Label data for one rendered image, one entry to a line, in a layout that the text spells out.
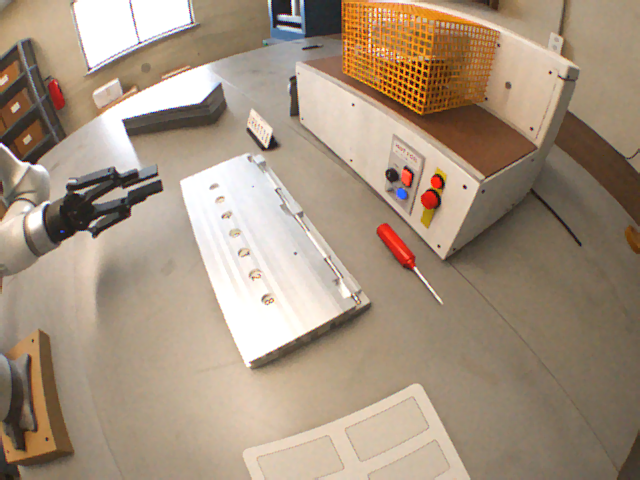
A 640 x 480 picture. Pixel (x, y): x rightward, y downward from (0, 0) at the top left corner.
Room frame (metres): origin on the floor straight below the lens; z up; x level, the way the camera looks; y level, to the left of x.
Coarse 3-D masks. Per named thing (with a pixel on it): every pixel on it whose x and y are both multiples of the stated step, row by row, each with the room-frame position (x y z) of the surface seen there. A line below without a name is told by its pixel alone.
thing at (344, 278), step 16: (256, 160) 0.53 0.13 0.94; (288, 192) 0.43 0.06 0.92; (288, 208) 0.37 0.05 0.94; (304, 224) 0.33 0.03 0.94; (320, 240) 0.30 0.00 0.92; (336, 256) 0.27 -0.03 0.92; (208, 272) 0.25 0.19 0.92; (336, 272) 0.23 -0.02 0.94; (352, 288) 0.20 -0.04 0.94; (368, 304) 0.18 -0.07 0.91
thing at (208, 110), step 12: (204, 84) 0.95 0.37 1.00; (216, 96) 0.89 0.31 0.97; (168, 108) 0.84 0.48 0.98; (180, 108) 0.83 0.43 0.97; (192, 108) 0.83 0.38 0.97; (204, 108) 0.82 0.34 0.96; (216, 108) 0.86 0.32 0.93; (132, 120) 0.87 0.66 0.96; (144, 120) 0.86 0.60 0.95; (156, 120) 0.85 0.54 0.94; (168, 120) 0.84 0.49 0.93; (180, 120) 0.84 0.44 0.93; (192, 120) 0.83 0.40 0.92; (204, 120) 0.82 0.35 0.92; (132, 132) 0.87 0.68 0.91; (144, 132) 0.86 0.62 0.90
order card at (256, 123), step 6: (252, 108) 0.76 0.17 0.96; (252, 114) 0.74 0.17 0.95; (258, 114) 0.71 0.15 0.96; (252, 120) 0.73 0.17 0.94; (258, 120) 0.70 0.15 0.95; (252, 126) 0.71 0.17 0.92; (258, 126) 0.68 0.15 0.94; (264, 126) 0.66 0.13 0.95; (258, 132) 0.67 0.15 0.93; (264, 132) 0.65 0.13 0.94; (270, 132) 0.62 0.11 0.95; (258, 138) 0.66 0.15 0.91; (264, 138) 0.63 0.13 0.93; (270, 138) 0.61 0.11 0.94; (264, 144) 0.62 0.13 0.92
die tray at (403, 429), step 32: (416, 384) 0.05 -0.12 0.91; (352, 416) 0.01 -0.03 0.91; (384, 416) 0.01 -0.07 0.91; (416, 416) 0.00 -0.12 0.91; (256, 448) -0.04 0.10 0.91; (288, 448) -0.03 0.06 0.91; (320, 448) -0.03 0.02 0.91; (352, 448) -0.04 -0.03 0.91; (384, 448) -0.04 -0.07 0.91; (416, 448) -0.05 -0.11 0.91; (448, 448) -0.06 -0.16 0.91
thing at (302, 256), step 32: (192, 192) 0.43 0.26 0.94; (224, 192) 0.42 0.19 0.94; (256, 192) 0.41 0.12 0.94; (192, 224) 0.34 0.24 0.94; (224, 224) 0.34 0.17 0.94; (256, 224) 0.33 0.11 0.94; (288, 224) 0.33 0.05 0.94; (224, 256) 0.27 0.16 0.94; (256, 256) 0.26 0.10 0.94; (288, 256) 0.26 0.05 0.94; (320, 256) 0.26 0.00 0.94; (224, 288) 0.20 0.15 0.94; (256, 288) 0.20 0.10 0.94; (288, 288) 0.20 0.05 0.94; (320, 288) 0.20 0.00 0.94; (256, 320) 0.15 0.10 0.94; (288, 320) 0.15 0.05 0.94; (320, 320) 0.15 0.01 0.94; (256, 352) 0.10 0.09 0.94
